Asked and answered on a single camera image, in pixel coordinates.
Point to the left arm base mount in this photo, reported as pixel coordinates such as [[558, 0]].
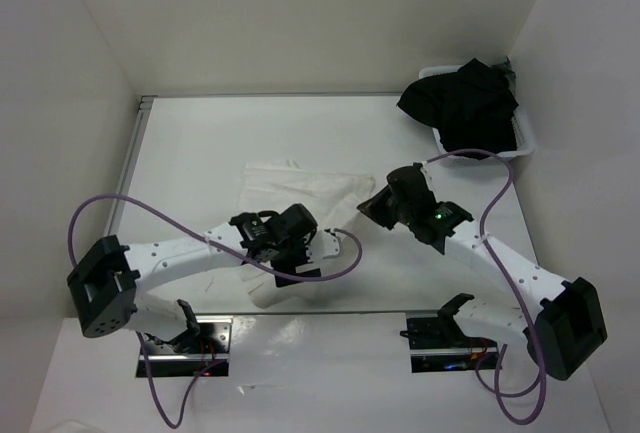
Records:
[[209, 350]]

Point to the white plastic basket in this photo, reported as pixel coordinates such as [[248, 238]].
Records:
[[523, 131]]

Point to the black skirt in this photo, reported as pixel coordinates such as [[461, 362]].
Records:
[[471, 109]]

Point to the grey garment in basket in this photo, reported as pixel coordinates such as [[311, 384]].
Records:
[[505, 67]]

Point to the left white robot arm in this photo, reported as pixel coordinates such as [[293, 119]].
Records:
[[111, 285]]

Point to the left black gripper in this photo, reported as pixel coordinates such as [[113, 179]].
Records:
[[301, 260]]

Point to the white skirt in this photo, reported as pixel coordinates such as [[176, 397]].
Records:
[[331, 197]]

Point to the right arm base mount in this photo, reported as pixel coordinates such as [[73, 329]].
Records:
[[432, 351]]

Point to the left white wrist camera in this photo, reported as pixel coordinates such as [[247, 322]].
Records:
[[325, 245]]

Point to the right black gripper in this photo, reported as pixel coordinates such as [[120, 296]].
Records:
[[373, 208]]

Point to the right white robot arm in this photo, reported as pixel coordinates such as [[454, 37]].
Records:
[[560, 321]]

